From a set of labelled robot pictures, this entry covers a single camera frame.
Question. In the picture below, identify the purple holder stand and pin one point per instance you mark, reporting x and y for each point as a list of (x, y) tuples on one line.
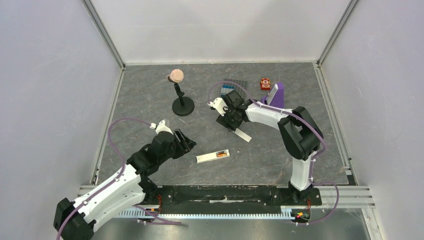
[(278, 100)]

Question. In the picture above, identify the white cable duct strip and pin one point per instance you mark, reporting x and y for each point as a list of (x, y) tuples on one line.
[(136, 213)]

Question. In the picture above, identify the black stand with pink ball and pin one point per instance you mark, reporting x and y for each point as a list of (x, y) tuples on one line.
[(183, 105)]

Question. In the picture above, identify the white remote battery cover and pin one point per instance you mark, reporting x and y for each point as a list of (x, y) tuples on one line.
[(242, 135)]

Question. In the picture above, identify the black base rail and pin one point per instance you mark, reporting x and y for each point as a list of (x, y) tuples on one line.
[(229, 199)]

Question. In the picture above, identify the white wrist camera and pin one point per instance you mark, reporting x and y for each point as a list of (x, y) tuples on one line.
[(219, 105), (161, 127)]

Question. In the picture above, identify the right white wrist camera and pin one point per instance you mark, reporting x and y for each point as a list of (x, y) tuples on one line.
[(219, 105)]

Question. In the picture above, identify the white device in holder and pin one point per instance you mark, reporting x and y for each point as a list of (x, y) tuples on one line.
[(271, 94)]

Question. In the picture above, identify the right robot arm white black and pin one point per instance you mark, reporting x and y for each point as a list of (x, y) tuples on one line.
[(301, 136)]

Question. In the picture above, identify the red toy figure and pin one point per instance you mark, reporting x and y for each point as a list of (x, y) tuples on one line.
[(265, 84)]

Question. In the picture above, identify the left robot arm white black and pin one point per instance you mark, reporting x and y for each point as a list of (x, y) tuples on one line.
[(80, 218)]

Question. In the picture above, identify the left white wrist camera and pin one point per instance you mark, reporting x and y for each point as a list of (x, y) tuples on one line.
[(161, 127)]

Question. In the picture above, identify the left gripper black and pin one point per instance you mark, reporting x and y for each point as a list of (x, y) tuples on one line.
[(185, 146)]

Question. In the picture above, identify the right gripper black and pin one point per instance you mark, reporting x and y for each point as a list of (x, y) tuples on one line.
[(227, 120)]

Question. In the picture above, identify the blue white lego bricks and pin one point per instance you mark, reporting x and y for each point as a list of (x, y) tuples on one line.
[(225, 89)]

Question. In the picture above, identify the white remote control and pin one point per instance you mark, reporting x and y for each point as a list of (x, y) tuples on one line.
[(210, 157)]

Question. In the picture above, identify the grey lego baseplate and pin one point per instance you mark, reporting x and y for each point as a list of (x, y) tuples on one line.
[(238, 85)]

